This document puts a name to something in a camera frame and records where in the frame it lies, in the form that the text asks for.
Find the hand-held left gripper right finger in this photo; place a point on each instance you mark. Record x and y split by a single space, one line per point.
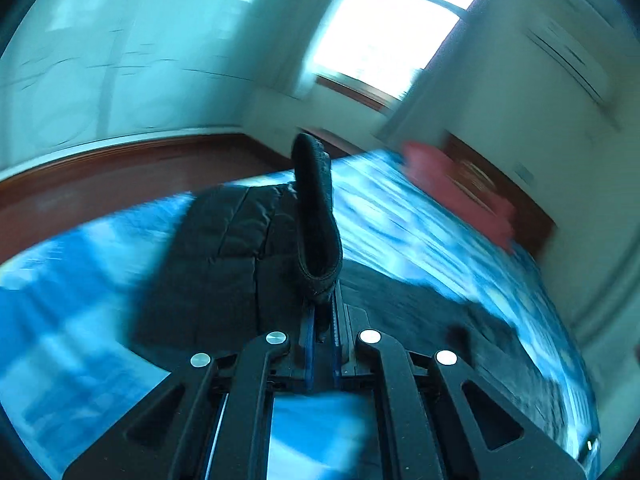
336 355

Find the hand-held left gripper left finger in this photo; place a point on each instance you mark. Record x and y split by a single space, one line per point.
309 355

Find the black puffer jacket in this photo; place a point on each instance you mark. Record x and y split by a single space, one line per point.
215 260

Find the red pillow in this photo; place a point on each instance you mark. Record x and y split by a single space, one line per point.
450 185

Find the wooden headboard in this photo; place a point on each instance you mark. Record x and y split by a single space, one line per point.
530 217

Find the blue printed bed sheet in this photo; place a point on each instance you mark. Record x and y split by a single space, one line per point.
65 310

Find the pale curtain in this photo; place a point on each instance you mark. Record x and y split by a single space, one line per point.
415 110

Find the window with wooden sill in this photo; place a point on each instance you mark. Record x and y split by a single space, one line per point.
390 35

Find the white air conditioner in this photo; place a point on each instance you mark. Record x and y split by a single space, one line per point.
570 55

